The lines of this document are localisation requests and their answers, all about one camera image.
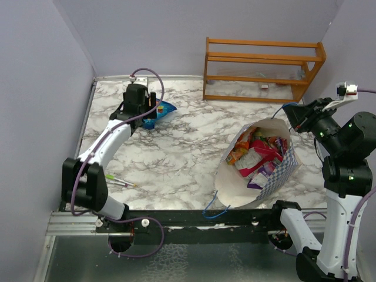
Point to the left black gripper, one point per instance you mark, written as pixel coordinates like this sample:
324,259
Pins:
150,101

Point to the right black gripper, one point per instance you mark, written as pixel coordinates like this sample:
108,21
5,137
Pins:
299,115

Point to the blue snack bag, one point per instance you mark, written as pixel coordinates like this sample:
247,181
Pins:
162,110

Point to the orange candy bag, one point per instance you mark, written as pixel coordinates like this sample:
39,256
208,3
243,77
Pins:
241,146

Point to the blue checkered paper bag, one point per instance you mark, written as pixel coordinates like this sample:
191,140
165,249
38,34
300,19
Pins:
231,188

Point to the red snack bag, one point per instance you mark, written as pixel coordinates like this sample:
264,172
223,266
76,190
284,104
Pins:
258,154

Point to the purple snack bag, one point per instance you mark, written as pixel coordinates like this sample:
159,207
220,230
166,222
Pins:
259,179

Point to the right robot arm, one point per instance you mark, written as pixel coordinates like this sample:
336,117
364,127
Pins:
347,180

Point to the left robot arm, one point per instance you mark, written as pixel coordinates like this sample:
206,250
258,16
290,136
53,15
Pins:
83,179

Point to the wooden rack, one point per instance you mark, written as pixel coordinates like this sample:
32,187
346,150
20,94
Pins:
234,70

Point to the pens on table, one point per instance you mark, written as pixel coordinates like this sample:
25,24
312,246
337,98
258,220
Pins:
127,183

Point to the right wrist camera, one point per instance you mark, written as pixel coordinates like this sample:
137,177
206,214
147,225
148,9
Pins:
347,92

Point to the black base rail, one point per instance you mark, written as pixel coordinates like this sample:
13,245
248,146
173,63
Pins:
150,227

